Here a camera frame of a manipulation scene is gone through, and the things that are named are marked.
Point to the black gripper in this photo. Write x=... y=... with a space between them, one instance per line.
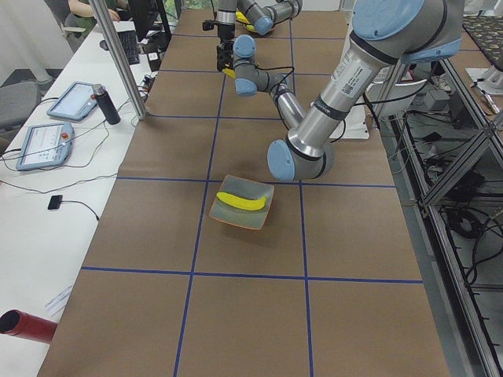
x=225 y=36

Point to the yellow banana curved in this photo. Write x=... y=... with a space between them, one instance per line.
x=242 y=203

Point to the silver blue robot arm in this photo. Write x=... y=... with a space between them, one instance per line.
x=383 y=33
x=226 y=14

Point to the woven wicker fruit basket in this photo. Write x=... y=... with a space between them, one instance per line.
x=245 y=26

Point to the grey square plate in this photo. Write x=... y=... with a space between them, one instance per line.
x=248 y=189

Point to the yellow banana front bottom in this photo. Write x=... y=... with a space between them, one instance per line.
x=241 y=18

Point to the black computer monitor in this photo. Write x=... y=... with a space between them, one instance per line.
x=145 y=13

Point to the black keyboard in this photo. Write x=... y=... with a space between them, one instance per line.
x=129 y=42

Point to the black water bottle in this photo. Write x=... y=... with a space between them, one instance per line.
x=105 y=103

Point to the teach pendant far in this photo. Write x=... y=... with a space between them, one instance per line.
x=75 y=104

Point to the teach pendant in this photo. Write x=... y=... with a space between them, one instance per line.
x=75 y=104
x=46 y=145

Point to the teach pendant near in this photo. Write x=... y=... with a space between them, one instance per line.
x=46 y=145

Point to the small black puck device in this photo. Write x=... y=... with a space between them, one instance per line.
x=55 y=202

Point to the red cylinder bottle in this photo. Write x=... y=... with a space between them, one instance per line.
x=27 y=326

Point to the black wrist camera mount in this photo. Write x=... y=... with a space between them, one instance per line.
x=209 y=25

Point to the aluminium frame post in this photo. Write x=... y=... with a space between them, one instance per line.
x=102 y=16

